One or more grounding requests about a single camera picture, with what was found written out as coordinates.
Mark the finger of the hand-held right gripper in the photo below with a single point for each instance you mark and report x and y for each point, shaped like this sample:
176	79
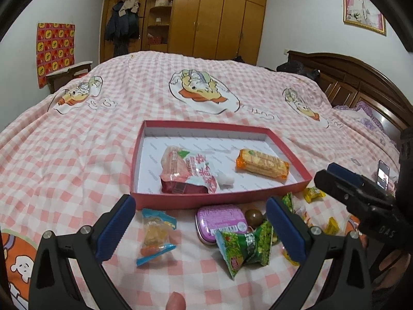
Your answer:
335	187
345	172

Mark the smartphone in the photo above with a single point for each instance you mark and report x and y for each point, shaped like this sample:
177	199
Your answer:
383	175

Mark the red yellow wall poster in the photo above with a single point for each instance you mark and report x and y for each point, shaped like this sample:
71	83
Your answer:
55	53

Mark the small pale snack packet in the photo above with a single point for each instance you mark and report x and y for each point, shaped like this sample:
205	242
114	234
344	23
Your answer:
302	216

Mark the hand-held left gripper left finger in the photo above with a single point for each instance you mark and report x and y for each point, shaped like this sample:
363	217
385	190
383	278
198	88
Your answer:
117	226

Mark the framed wall picture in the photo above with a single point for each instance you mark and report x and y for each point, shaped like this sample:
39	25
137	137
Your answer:
363	6

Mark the person's right hand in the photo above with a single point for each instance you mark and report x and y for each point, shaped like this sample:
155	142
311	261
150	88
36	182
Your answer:
393	264

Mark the brown chocolate ball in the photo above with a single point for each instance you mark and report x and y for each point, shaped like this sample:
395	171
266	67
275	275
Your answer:
252	217

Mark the person's left hand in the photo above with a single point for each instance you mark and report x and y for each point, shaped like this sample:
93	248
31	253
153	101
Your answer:
176	302

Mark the person's right forearm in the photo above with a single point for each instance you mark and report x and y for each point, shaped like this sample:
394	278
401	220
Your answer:
390	297

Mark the small wooden table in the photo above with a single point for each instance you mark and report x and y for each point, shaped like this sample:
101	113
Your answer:
64	74

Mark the pink orange snack packet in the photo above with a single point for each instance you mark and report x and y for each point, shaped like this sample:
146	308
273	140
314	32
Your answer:
352	226

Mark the red box on shelf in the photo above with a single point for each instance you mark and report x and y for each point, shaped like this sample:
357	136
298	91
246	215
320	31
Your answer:
155	40

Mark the pink checked printed blanket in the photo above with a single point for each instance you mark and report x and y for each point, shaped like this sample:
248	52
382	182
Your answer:
80	142

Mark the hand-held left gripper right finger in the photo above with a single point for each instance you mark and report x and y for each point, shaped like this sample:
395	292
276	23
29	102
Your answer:
284	229

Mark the small white candy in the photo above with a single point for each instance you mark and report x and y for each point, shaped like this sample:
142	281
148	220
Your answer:
224	180

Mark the blue jelly candy packet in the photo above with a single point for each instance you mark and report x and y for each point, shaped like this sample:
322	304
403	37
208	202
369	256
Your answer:
155	232

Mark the wooden wardrobe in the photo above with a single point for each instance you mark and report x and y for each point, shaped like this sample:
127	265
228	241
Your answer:
213	16

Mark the green pea snack packet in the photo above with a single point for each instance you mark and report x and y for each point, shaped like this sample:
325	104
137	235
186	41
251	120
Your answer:
248	245

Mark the round box on shelf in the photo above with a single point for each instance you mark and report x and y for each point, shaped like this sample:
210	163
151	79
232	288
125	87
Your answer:
163	1

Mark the wooden bed headboard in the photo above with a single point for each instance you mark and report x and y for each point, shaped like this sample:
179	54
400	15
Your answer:
351	77

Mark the purple pillow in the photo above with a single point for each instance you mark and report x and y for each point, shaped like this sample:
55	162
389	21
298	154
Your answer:
367	119

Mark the dark bag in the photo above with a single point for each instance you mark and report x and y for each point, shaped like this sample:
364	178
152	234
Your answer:
293	69

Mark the purple tin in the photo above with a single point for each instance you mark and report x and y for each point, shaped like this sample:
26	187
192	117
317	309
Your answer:
219	219

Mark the red cardboard box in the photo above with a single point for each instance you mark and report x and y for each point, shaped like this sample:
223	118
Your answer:
193	201

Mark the yellow snack packet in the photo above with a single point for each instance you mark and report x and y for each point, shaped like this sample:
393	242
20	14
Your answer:
314	194
290	256
331	226

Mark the green candy wrapper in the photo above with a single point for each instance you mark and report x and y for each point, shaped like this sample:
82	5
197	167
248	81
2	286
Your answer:
287	201

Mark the orange cracker packet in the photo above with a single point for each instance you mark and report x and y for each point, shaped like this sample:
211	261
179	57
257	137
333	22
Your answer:
261	164

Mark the hanging dark coats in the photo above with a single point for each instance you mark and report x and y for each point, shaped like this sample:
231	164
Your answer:
122	22

